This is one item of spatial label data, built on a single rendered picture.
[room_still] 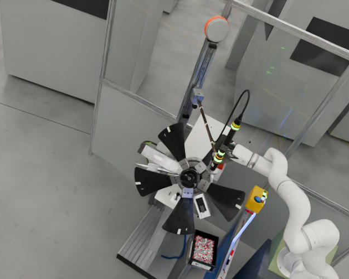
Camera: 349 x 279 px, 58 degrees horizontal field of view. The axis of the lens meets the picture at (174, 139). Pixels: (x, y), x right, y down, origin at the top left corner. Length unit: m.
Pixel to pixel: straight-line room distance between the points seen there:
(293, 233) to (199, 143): 1.02
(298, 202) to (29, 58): 3.58
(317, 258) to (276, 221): 1.47
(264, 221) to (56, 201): 1.92
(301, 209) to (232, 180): 1.47
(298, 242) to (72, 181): 2.40
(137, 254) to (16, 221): 1.08
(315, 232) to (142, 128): 1.91
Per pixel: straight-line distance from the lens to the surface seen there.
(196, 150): 2.21
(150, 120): 2.83
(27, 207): 3.16
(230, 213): 1.96
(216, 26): 2.11
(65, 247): 2.94
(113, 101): 2.97
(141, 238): 2.98
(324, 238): 1.48
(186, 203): 2.00
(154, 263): 2.88
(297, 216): 1.43
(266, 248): 2.26
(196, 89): 2.28
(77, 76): 4.07
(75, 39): 3.86
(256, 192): 2.31
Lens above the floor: 2.60
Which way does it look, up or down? 40 degrees down
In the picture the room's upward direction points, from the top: 21 degrees clockwise
